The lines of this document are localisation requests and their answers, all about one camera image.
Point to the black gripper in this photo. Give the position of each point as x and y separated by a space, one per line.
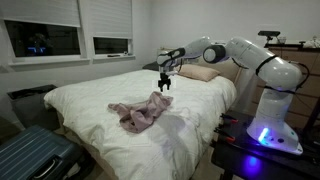
164 77

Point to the mauve button-up shirt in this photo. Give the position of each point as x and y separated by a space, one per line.
143 115

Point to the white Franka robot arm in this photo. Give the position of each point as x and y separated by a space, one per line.
276 73

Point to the dark grey cushion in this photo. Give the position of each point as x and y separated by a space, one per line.
150 66

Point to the beige pillow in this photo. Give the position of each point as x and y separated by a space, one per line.
200 72

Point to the white bed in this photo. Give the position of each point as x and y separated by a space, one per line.
116 86

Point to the black remote control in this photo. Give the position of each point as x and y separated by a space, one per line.
114 55

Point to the beige padded wooden headboard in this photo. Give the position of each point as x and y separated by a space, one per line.
230 71

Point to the small dark window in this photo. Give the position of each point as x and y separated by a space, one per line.
110 45

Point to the narrow white roller blind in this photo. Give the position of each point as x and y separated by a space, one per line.
110 18

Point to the beige bed base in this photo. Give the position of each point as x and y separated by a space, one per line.
86 150

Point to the small glass cup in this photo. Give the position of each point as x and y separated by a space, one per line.
282 40

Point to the black robot table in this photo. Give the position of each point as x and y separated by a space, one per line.
266 163

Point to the large dark window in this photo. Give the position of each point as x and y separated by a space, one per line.
43 38

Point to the black storage bin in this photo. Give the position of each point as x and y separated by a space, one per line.
30 103

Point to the wide white roller blind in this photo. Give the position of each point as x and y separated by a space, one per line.
40 11

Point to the blue ribbed hard suitcase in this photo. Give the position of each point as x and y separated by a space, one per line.
30 150

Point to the black tripod leg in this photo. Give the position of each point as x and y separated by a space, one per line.
311 115

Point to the wooden dresser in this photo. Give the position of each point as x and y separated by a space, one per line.
314 60

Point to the white clutter on dresser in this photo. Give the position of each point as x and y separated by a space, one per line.
313 43

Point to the black camera on dresser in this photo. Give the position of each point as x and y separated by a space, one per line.
269 33

